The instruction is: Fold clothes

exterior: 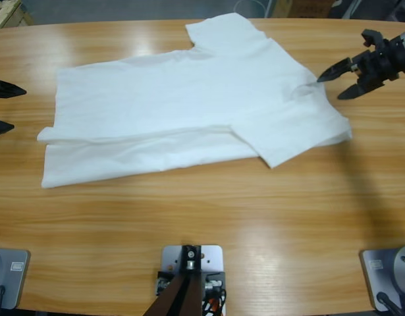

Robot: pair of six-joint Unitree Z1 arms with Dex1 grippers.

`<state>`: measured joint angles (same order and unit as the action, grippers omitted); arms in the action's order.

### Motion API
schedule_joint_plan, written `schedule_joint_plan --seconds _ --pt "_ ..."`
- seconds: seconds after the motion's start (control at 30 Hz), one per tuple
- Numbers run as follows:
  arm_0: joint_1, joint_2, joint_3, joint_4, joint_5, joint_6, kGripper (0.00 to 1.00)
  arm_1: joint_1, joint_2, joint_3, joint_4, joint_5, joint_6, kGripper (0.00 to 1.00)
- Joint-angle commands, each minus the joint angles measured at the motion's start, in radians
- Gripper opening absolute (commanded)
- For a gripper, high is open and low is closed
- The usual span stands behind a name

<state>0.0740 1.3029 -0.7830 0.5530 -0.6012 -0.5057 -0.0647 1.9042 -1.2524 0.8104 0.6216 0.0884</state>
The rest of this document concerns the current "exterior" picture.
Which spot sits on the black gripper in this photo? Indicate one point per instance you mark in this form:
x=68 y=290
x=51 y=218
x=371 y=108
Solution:
x=378 y=64

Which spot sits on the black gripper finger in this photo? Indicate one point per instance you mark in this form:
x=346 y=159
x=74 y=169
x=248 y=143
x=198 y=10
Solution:
x=0 y=127
x=6 y=89

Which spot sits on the white T-shirt with small print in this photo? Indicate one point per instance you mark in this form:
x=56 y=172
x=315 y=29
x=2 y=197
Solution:
x=156 y=98

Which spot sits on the black chair base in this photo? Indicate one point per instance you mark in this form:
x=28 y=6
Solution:
x=370 y=10

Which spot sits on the brown cardboard box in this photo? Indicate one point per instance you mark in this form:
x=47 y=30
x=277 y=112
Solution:
x=301 y=8

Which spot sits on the white round hoop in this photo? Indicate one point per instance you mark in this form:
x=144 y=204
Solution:
x=241 y=5

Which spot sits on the wrist dark camera bracket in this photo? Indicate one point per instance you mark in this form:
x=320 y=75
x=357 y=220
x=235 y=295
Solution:
x=371 y=36

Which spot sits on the arm grey base plate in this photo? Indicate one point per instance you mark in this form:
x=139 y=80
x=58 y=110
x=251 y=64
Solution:
x=14 y=276
x=386 y=270

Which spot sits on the grey white mount block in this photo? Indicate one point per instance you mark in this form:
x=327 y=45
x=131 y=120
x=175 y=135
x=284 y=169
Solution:
x=212 y=260

